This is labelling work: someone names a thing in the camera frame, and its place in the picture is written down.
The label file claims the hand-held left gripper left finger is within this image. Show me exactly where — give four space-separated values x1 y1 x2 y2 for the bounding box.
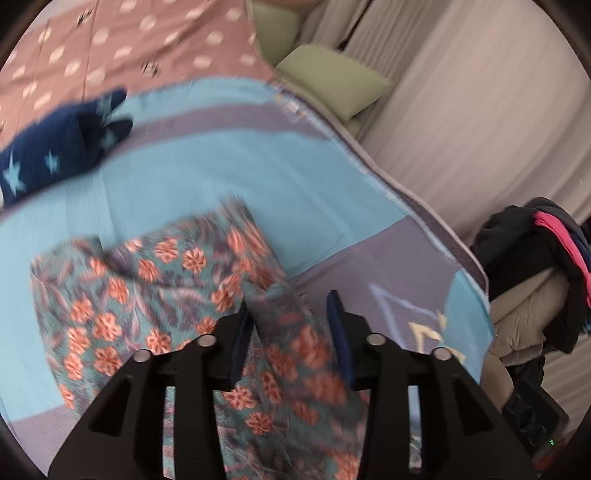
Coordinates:
47 300 254 480

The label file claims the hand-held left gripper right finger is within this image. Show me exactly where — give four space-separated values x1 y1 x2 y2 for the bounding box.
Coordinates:
326 290 539 480

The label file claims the teal floral patterned garment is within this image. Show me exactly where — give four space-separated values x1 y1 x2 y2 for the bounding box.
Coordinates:
30 198 372 480

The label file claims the pile of dark clothes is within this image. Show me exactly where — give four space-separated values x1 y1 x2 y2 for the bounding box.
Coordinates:
472 197 591 355

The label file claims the beige chair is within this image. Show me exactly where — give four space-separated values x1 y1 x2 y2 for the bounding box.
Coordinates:
480 267 583 384

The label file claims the pink garment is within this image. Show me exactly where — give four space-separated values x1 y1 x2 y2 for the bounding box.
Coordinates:
532 211 591 309

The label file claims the teal and grey blanket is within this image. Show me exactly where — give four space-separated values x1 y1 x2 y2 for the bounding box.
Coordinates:
0 75 496 467

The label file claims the large green pillow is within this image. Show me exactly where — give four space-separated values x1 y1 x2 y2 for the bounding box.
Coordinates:
276 44 393 121

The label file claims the navy star print garment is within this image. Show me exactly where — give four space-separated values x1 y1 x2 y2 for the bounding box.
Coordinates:
0 89 134 206

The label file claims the grey curtain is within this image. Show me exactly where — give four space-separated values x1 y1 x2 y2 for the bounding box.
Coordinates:
295 0 591 243

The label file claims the small green pillow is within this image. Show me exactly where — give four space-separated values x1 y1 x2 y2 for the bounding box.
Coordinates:
252 1 301 66

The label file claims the pink dotted bedsheet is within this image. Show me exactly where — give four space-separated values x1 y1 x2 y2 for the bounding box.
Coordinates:
0 0 278 155

